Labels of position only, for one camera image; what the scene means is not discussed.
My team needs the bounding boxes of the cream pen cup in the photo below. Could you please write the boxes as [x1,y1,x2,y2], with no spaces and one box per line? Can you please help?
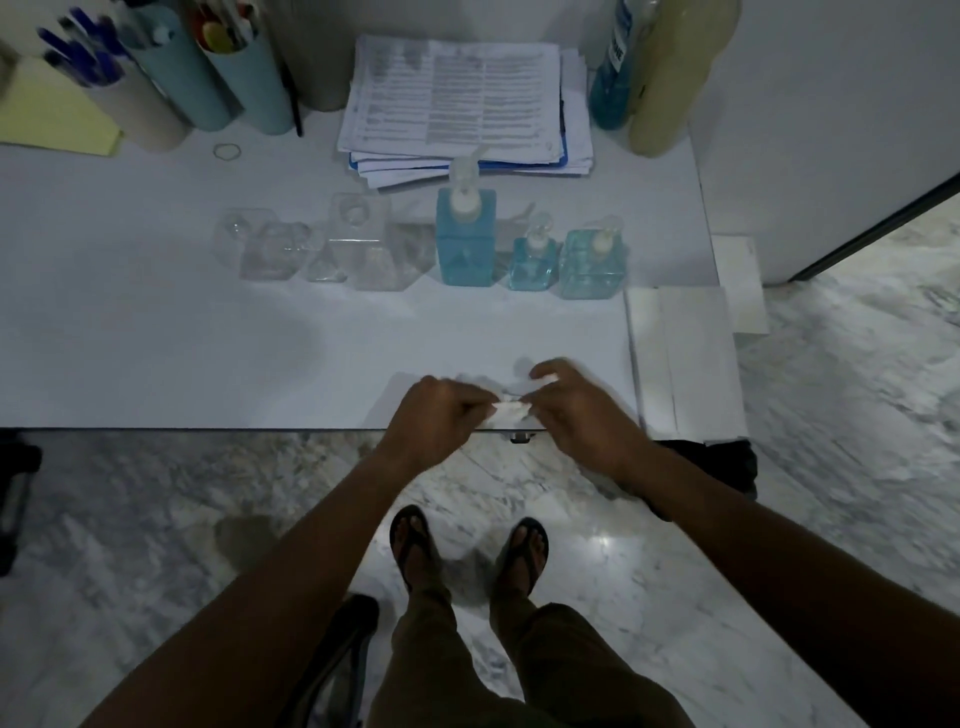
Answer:
[81,58,191,153]

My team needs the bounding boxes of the blue folder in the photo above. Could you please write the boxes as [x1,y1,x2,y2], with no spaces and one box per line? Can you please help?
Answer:
[348,112,573,175]

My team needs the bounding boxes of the person's right forearm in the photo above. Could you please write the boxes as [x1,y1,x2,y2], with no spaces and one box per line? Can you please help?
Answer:
[611,442,960,728]

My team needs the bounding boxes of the large yellowish liquid bottle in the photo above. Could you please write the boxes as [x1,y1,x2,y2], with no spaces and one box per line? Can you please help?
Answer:
[627,0,744,159]

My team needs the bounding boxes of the tall clear empty bottle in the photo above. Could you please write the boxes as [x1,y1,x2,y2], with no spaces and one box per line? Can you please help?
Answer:
[327,192,395,292]

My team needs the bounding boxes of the large white paper sheet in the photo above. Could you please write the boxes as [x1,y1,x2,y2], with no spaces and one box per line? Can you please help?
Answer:
[624,284,750,444]

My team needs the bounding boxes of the yellow notepad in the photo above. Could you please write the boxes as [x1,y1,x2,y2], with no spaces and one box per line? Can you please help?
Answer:
[0,55,123,158]

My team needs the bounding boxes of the person's left hand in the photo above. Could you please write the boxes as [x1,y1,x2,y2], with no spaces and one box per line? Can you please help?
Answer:
[372,375,501,472]

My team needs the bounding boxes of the small white paper sheet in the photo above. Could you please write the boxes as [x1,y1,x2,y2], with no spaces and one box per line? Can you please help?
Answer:
[709,234,771,336]

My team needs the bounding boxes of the person's right hand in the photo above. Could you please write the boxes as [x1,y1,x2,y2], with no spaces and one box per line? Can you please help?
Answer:
[522,358,655,483]

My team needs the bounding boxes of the white tissue paper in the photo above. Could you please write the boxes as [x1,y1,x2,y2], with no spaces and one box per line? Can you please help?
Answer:
[365,357,639,434]

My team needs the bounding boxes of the light blue pen cup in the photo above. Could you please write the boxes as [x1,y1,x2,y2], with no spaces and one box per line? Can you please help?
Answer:
[120,0,235,134]

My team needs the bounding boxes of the black pen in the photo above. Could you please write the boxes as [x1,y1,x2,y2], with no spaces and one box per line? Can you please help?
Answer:
[279,61,305,138]

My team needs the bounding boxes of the person's sandal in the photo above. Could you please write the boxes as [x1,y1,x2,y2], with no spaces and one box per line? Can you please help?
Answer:
[489,516,551,600]
[388,504,453,596]

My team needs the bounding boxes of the teal pen cup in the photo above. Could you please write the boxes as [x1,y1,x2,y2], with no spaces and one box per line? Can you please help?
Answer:
[196,18,295,137]

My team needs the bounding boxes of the stack of printed papers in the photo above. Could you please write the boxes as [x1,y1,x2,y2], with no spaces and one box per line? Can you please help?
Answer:
[336,33,594,190]

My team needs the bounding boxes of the bunch of blue pens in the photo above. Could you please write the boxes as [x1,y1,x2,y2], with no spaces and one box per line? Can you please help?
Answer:
[36,6,127,90]

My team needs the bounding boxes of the small blue pump bottle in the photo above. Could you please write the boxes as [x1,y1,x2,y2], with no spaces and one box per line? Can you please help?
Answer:
[508,211,561,293]

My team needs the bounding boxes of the grey cylindrical container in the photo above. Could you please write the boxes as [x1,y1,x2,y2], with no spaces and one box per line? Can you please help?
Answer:
[264,0,376,113]

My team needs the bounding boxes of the bunch of colourful stationery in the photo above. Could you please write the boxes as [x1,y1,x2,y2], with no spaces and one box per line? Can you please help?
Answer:
[183,0,260,55]

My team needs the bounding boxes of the tall blue pump bottle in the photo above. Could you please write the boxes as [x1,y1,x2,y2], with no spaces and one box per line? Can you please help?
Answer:
[435,147,498,288]

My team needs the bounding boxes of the small clear empty bottle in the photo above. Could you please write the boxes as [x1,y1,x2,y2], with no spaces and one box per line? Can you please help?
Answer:
[213,207,280,270]
[238,220,314,283]

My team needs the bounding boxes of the person's left sandal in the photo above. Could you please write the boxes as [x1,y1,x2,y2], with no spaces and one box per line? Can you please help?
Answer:
[388,504,453,596]

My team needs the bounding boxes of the person's olive trousers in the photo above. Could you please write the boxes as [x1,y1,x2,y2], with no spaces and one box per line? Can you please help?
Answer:
[365,583,697,728]

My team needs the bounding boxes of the squat teal pump bottle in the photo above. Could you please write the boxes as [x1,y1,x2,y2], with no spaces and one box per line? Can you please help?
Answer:
[558,216,628,300]

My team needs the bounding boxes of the person's left forearm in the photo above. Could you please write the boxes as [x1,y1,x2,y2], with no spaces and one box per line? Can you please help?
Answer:
[81,446,421,728]

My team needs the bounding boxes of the blue liquid refill bottle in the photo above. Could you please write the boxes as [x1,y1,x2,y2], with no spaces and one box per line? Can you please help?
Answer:
[588,0,660,132]

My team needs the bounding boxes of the person's right sandal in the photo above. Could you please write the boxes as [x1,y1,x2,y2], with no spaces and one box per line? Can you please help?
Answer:
[489,516,551,600]

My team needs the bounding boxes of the black office chair base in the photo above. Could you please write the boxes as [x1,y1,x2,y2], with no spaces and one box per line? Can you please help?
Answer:
[276,592,381,728]

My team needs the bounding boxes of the black bag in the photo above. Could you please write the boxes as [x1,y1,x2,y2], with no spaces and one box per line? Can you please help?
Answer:
[643,438,759,523]

